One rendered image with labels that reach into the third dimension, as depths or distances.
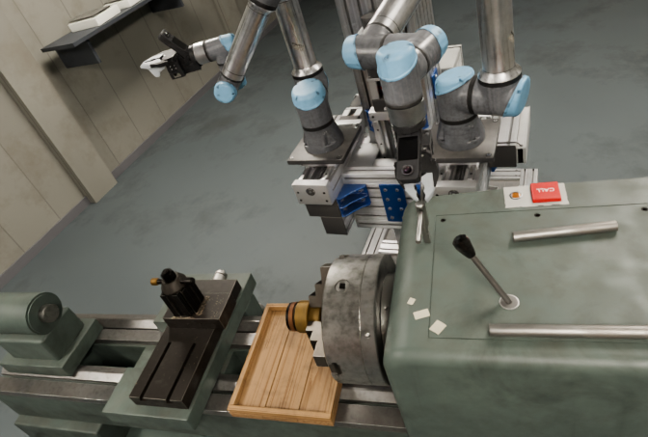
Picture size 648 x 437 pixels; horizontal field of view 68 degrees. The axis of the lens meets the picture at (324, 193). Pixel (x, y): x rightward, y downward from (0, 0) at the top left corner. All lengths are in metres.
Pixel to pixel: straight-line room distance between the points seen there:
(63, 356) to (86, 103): 3.34
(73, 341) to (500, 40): 1.67
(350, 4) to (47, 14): 3.60
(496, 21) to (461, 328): 0.77
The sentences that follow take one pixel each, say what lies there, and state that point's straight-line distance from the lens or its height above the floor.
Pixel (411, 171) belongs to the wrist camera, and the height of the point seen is 1.49.
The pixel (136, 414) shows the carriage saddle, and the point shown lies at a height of 0.92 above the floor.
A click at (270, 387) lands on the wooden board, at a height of 0.88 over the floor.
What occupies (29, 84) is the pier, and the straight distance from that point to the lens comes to 4.56.
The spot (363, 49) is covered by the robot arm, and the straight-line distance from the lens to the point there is 1.06.
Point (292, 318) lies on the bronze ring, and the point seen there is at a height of 1.10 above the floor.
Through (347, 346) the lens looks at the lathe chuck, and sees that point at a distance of 1.11.
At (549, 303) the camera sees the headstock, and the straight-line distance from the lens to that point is 1.01.
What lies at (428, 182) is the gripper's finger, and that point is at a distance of 1.06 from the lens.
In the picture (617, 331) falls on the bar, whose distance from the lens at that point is 0.96.
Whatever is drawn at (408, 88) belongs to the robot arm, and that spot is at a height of 1.63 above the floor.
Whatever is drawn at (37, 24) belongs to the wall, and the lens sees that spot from 4.82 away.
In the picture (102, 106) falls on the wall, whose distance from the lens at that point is 5.06.
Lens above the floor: 2.04
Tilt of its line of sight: 36 degrees down
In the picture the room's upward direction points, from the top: 20 degrees counter-clockwise
